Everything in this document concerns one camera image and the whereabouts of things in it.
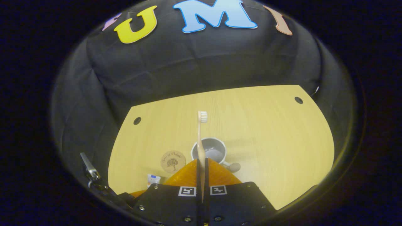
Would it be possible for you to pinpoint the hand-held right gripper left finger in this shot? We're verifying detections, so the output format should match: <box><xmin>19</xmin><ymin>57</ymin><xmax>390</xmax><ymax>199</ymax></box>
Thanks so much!
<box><xmin>132</xmin><ymin>158</ymin><xmax>201</xmax><ymax>226</ymax></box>

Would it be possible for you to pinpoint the beige toothbrush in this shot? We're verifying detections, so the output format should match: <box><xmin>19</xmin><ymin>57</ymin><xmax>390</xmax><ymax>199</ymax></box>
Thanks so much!
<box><xmin>197</xmin><ymin>110</ymin><xmax>208</xmax><ymax>203</ymax></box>

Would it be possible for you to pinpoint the grey white cup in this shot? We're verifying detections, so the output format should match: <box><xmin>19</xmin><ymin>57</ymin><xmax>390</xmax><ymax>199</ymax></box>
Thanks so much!
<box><xmin>191</xmin><ymin>137</ymin><xmax>242</xmax><ymax>173</ymax></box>

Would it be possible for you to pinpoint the white toothpaste tube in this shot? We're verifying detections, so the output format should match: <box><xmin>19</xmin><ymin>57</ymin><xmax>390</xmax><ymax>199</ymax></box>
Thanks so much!
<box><xmin>147</xmin><ymin>174</ymin><xmax>161</xmax><ymax>189</ymax></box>

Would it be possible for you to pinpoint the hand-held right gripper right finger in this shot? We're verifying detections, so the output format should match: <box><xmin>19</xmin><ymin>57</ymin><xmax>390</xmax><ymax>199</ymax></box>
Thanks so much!
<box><xmin>205</xmin><ymin>158</ymin><xmax>277</xmax><ymax>226</ymax></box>

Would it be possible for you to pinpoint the round brown printed coaster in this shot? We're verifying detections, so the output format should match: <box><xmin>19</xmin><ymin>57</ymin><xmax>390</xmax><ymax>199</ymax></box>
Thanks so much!
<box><xmin>160</xmin><ymin>150</ymin><xmax>187</xmax><ymax>174</ymax></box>

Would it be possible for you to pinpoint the black backdrop cloth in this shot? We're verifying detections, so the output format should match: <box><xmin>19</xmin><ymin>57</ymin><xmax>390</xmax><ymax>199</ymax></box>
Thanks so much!
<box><xmin>50</xmin><ymin>0</ymin><xmax>357</xmax><ymax>195</ymax></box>

